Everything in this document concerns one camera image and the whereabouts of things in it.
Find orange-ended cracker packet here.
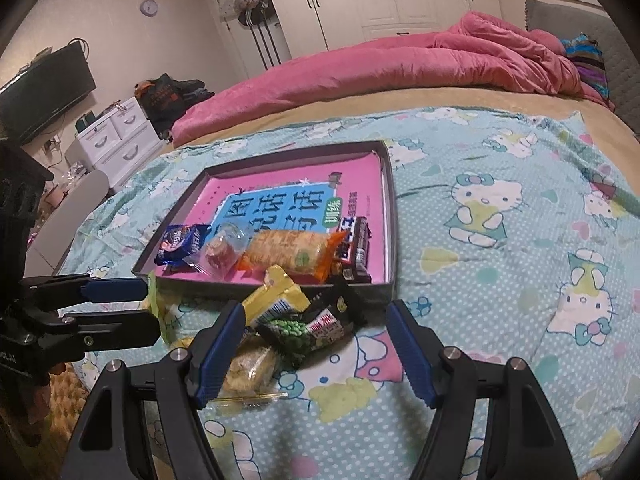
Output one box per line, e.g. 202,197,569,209
235,229,348,281

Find dark chocolate bar packet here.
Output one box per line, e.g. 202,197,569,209
332,216,373,283

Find pink book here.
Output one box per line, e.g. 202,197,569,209
157,152,388,281

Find yellow snack packet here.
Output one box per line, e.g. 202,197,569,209
241,265,312,331

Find small green-wrapped pastry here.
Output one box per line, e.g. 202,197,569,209
142,270,196,351

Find striped pillow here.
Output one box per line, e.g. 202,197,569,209
560,34,608,98

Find white drawer cabinet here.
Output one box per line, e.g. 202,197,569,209
65,96,166,193

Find pink quilt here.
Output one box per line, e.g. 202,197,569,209
170,10,616,148

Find blue cookie packet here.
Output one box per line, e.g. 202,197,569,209
153,223,211,267

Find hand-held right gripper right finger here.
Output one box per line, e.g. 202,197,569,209
385,300,581,480

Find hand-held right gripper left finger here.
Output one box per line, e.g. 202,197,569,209
60,300,247,480

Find printed blue blanket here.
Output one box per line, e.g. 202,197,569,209
25,105,640,480

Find yellow fluffy rug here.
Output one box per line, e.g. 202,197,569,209
47,360,101,480

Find beige bed sheet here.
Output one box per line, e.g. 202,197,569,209
165,85,640,161

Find black television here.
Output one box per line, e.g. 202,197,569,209
0,42,97,143

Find clear round cookie packet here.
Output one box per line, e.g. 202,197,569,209
192,222,256,278

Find black pea snack packet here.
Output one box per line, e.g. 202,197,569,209
255,280,368,368

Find dark clothes pile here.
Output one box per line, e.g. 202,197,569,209
134,74,216,138

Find grey cardboard box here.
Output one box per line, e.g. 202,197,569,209
131,140,398,301

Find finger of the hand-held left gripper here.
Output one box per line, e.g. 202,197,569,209
30,307,162,351
20,274,151,311

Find clear-wrapped round pastry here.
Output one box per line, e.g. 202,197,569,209
215,335,291,406

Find hanging bags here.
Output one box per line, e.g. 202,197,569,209
220,0,281,28

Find grey headboard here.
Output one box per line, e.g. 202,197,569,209
524,0,640,136

